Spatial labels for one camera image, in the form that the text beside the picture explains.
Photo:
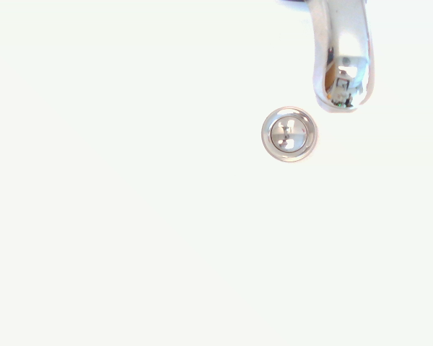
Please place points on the chrome faucet spout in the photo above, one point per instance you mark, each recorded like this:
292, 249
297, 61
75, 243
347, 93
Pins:
346, 43

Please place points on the chrome sink drain plug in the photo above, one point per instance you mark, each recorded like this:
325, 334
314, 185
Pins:
289, 134

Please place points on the white ceramic sink basin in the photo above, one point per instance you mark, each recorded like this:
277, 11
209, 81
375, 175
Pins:
130, 198

